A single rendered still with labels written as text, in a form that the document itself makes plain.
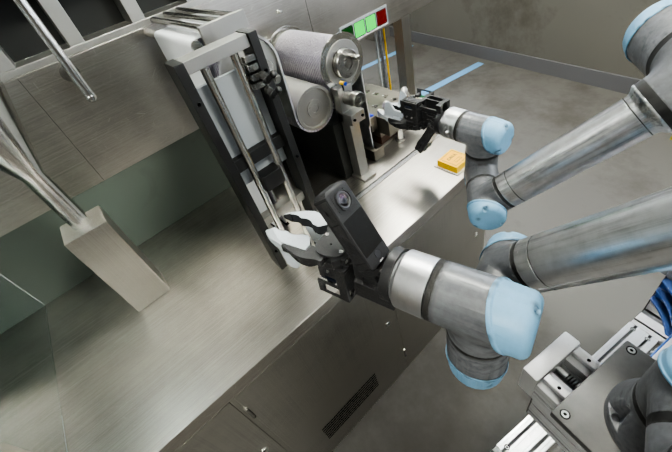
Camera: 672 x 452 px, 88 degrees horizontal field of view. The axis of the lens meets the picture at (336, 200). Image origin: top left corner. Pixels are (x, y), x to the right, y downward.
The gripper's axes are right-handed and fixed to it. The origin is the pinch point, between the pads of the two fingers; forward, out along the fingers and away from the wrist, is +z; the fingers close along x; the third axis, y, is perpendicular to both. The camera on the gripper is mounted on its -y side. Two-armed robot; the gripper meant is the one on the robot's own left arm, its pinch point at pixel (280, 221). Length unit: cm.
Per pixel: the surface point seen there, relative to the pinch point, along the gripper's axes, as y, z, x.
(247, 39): -22.1, 17.4, 18.2
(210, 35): -23.0, 27.7, 18.4
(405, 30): 3, 48, 143
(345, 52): -11, 20, 51
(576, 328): 112, -51, 94
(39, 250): 21, 77, -20
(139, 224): 27, 71, 2
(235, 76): -16.2, 21.2, 16.2
